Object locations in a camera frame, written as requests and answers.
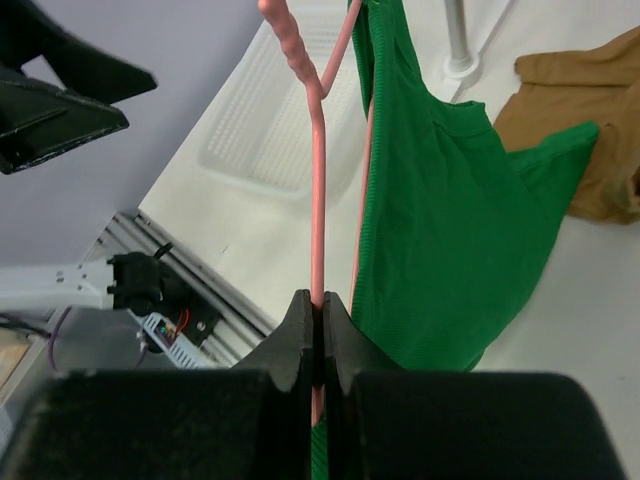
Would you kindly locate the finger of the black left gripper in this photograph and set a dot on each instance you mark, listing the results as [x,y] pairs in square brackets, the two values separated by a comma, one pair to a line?
[27,32]
[40,121]

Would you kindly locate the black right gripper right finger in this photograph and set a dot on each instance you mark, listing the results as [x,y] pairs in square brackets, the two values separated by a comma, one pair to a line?
[386,422]

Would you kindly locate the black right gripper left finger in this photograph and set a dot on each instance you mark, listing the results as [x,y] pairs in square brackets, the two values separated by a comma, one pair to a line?
[250,421]

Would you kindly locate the green tank top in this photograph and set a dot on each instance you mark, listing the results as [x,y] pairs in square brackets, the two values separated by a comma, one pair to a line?
[456,230]

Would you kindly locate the pink wire hanger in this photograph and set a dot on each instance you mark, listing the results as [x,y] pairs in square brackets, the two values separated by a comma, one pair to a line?
[317,87]

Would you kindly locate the white perforated plastic basket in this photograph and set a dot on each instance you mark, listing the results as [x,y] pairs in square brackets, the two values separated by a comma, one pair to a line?
[258,131]

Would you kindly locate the silver and white clothes rack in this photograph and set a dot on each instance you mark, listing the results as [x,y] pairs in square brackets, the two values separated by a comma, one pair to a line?
[461,64]

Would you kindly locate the white slotted cable duct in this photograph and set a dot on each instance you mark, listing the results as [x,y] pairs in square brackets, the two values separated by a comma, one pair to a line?
[176,347]

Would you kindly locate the aluminium mounting rail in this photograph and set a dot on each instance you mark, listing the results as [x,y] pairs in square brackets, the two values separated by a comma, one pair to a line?
[242,327]

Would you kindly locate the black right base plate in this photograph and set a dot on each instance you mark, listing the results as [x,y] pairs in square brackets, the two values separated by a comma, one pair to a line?
[203,317]

